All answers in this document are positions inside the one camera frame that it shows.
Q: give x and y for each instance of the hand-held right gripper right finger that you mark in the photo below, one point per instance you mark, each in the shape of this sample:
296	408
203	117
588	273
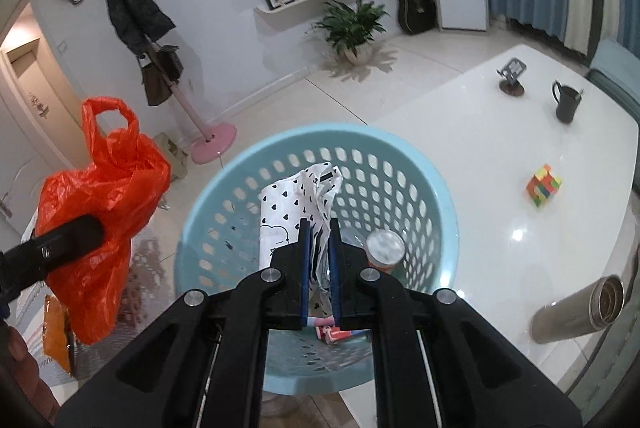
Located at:
336	278

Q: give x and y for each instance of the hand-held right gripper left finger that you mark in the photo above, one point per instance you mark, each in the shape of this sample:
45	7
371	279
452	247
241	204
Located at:
305	278

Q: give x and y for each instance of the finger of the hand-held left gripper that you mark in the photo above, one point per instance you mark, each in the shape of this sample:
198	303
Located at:
65	238

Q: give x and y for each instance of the orange paper cup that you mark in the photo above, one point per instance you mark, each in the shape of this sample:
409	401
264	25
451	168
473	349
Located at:
385	245

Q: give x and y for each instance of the orange plastic bag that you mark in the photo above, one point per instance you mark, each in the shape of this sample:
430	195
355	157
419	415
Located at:
115	188

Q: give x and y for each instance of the white heart-print bag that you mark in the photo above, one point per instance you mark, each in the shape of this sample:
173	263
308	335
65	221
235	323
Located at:
285	208

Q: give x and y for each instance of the light blue plastic basket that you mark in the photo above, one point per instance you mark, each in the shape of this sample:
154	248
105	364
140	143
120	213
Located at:
400	168

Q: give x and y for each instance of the person's left hand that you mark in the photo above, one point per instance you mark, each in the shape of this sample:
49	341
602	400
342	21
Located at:
20	373

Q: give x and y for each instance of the white room door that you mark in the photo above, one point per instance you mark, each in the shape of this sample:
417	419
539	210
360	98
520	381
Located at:
20	158

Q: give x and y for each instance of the orange snack packet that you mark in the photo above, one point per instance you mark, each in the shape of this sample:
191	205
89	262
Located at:
55	333

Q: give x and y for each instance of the small beige stool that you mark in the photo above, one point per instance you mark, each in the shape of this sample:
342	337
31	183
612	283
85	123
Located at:
170	156

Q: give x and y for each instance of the pink coat rack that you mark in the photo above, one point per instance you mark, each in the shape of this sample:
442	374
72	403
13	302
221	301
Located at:
215	144

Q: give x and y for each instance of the brown hanging bag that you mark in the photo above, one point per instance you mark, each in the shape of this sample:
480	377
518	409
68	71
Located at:
154	83

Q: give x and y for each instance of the black hanging bag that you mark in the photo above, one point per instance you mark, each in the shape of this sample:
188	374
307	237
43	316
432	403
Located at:
171	63

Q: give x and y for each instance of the colourful cube puzzle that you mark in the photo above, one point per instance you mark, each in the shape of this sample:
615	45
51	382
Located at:
544	185

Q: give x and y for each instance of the steel thermos flask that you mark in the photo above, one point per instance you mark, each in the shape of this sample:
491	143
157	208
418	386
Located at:
570	313

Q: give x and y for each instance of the black coat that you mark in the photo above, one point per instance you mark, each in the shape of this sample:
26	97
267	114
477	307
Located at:
132	3

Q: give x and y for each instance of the green potted plant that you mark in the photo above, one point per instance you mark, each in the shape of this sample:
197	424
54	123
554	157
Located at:
352	23

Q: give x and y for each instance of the phone stand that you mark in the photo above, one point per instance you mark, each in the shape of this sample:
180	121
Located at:
512	76

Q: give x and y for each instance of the black mug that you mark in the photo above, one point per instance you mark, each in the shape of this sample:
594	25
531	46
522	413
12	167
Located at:
569	103

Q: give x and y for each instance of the light blue chair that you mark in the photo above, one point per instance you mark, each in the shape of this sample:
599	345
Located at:
617	73

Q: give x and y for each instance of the white light switch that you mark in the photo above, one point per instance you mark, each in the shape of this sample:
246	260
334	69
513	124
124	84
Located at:
63	47

